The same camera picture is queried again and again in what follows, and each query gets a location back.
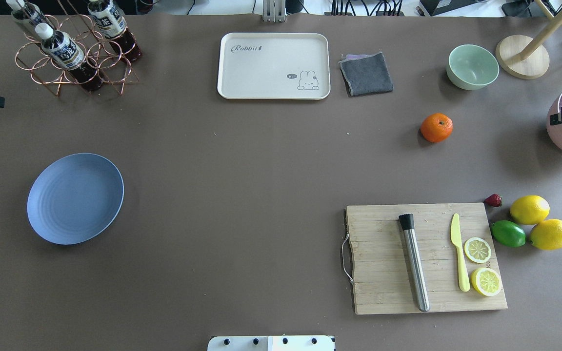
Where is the aluminium frame post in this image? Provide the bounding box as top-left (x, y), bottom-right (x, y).
top-left (262, 0), bottom-right (287, 23)

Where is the orange mandarin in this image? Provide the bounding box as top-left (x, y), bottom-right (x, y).
top-left (420, 113), bottom-right (454, 143)

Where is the yellow lemon upper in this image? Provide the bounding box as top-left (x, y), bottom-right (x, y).
top-left (509, 195), bottom-right (550, 225)

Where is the tea bottle back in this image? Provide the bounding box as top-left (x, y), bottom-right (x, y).
top-left (6, 0), bottom-right (53, 37)

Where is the lemon slice upper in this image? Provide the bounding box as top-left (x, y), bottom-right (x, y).
top-left (463, 237), bottom-right (492, 264)

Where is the yellow plastic knife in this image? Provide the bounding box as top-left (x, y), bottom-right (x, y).
top-left (450, 213), bottom-right (470, 293)

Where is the wooden stand with base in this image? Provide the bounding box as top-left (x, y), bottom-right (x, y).
top-left (495, 0), bottom-right (562, 79)

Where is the yellow lemon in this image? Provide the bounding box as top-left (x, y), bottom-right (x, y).
top-left (529, 218), bottom-right (562, 251)
top-left (509, 195), bottom-right (550, 225)

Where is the red strawberry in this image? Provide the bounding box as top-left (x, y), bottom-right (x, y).
top-left (483, 194), bottom-right (502, 208)

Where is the lemon slice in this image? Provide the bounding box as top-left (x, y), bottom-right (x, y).
top-left (463, 237), bottom-right (492, 264)
top-left (470, 267), bottom-right (502, 297)

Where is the green lime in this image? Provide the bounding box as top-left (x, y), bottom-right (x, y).
top-left (490, 220), bottom-right (526, 248)

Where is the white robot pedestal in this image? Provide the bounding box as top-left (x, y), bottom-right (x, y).
top-left (207, 335), bottom-right (336, 351)

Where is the tea bottle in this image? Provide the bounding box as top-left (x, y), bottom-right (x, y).
top-left (87, 0), bottom-right (142, 62)
top-left (6, 0), bottom-right (53, 37)
top-left (34, 23), bottom-right (103, 92)

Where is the blue plate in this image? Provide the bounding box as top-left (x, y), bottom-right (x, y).
top-left (27, 153), bottom-right (124, 245)

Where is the lemon slice lower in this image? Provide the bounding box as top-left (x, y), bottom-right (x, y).
top-left (470, 267), bottom-right (502, 297)

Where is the copper wire bottle rack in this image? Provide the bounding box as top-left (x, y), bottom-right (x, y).
top-left (14, 0), bottom-right (141, 96)

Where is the grey folded cloth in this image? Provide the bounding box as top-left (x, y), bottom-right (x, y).
top-left (339, 52), bottom-right (393, 97)

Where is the tea bottle middle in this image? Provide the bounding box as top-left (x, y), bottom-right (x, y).
top-left (87, 0), bottom-right (142, 62)

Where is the green bowl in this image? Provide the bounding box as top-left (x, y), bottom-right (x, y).
top-left (446, 44), bottom-right (500, 91)

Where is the yellow lemon lower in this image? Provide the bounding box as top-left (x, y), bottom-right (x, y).
top-left (529, 218), bottom-right (562, 251)

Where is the bamboo cutting board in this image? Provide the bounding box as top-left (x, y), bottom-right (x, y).
top-left (345, 202), bottom-right (508, 315)

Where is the steel muddler black tip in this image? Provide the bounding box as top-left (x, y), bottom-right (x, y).
top-left (399, 214), bottom-right (430, 312)

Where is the tea bottle front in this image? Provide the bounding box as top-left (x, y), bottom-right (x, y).
top-left (34, 23), bottom-right (103, 92)

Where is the cream rabbit tray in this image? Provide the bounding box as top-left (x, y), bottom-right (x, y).
top-left (217, 33), bottom-right (331, 100)

